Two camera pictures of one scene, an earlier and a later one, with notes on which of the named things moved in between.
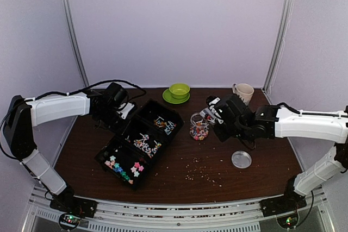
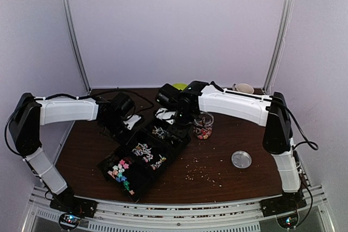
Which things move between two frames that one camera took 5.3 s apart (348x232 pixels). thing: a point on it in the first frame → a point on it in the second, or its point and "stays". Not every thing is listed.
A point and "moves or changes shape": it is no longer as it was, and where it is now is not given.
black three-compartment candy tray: [129, 155] moves or changes shape
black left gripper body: [110, 122] → [117, 133]
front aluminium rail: [47, 216] stays
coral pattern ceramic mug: [245, 92] stays
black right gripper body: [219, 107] → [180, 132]
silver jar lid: [241, 159] stays
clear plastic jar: [199, 126] moves or changes shape
